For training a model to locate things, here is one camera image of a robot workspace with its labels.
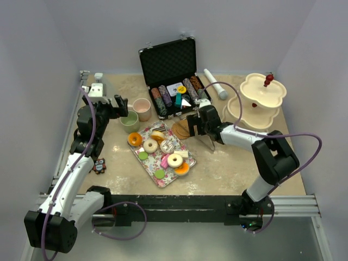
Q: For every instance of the chocolate drizzled white donut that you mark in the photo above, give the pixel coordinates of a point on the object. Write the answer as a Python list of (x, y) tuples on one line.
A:
[(167, 146)]

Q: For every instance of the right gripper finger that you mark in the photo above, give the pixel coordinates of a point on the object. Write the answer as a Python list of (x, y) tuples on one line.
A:
[(195, 130), (193, 120)]

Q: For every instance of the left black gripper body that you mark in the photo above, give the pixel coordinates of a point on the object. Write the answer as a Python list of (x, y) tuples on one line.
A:
[(106, 111)]

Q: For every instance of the white glazed donut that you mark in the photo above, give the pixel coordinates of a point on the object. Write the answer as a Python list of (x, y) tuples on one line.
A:
[(150, 146), (174, 160)]

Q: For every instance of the orange yellow small donut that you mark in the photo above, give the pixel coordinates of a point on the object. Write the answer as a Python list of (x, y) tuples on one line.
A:
[(157, 135)]

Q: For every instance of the metal tongs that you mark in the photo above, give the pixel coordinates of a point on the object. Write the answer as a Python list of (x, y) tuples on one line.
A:
[(203, 139)]

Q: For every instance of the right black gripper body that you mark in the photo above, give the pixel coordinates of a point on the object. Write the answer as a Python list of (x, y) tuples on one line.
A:
[(205, 127)]

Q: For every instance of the black base frame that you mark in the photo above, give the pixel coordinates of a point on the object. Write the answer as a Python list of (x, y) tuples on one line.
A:
[(227, 209)]

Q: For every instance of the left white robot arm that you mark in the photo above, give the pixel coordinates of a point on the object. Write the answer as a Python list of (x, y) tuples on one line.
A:
[(54, 225)]

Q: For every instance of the black poker chip case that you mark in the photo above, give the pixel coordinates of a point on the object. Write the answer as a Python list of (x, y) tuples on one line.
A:
[(169, 64)]

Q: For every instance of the white wafer bar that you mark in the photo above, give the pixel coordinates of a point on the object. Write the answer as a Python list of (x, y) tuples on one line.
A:
[(183, 153)]

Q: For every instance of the orange glazed donut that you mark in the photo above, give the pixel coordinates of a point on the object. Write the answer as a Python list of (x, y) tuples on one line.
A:
[(134, 139)]

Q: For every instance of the woven rattan coaster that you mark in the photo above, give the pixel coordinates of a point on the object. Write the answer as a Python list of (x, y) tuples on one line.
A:
[(181, 129)]

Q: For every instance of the white clamp device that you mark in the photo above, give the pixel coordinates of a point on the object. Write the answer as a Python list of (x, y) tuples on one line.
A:
[(98, 78)]

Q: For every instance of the floral serving tray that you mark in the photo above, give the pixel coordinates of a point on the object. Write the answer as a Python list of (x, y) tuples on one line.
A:
[(152, 163)]

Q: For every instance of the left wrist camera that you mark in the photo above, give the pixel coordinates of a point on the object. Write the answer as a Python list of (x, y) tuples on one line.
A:
[(96, 93)]

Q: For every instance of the pink wafer sweet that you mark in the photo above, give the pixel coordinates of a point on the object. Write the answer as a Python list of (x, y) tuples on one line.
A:
[(164, 163)]

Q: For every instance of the chocolate layered cake slice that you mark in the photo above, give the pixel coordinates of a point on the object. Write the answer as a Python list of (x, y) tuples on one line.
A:
[(160, 129)]

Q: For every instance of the owl figurine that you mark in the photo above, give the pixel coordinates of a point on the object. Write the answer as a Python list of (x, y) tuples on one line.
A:
[(99, 166)]

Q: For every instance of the cream three-tier cake stand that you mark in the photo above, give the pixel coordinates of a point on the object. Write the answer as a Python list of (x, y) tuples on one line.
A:
[(261, 97)]

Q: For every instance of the green ceramic cup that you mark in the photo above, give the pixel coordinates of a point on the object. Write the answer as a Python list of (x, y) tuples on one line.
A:
[(130, 123)]

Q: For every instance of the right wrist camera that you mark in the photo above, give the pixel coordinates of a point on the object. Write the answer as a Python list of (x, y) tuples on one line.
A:
[(204, 102)]

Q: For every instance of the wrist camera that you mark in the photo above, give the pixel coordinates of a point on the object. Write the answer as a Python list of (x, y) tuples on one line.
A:
[(96, 93), (204, 102)]

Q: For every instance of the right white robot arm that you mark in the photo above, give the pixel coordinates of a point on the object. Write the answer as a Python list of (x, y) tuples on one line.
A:
[(274, 157)]

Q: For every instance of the green macaron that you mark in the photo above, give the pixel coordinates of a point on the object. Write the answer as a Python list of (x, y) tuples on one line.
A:
[(159, 174), (143, 155)]

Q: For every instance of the pink ceramic cup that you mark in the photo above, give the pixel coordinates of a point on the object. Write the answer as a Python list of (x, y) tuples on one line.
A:
[(142, 107)]

